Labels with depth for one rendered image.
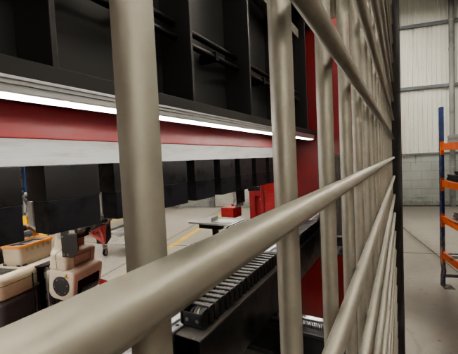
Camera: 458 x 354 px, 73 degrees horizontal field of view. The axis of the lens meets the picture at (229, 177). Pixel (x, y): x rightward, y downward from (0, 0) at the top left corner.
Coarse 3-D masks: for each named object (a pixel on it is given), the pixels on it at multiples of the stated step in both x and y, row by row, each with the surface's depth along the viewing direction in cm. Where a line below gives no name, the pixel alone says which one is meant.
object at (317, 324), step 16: (272, 320) 94; (304, 320) 89; (320, 320) 89; (256, 336) 95; (272, 336) 93; (304, 336) 88; (320, 336) 85; (272, 352) 92; (304, 352) 88; (320, 352) 86
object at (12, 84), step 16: (0, 80) 47; (16, 80) 49; (32, 80) 51; (32, 96) 51; (48, 96) 53; (64, 96) 55; (80, 96) 58; (96, 96) 62; (112, 96) 65; (160, 112) 77; (176, 112) 83; (192, 112) 89; (240, 128) 117; (256, 128) 129
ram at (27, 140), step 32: (0, 128) 65; (32, 128) 70; (64, 128) 77; (96, 128) 85; (160, 128) 107; (192, 128) 124; (0, 160) 64; (32, 160) 70; (64, 160) 77; (96, 160) 85
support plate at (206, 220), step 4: (204, 216) 187; (208, 216) 186; (212, 216) 186; (196, 220) 177; (200, 220) 176; (204, 220) 176; (208, 220) 175; (200, 224) 169; (204, 224) 168; (208, 224) 167; (212, 224) 165; (216, 224) 164; (220, 224) 163; (224, 224) 162; (228, 224) 161
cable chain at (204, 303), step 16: (272, 256) 93; (240, 272) 81; (256, 272) 82; (224, 288) 71; (240, 288) 74; (192, 304) 64; (208, 304) 63; (224, 304) 67; (192, 320) 62; (208, 320) 62
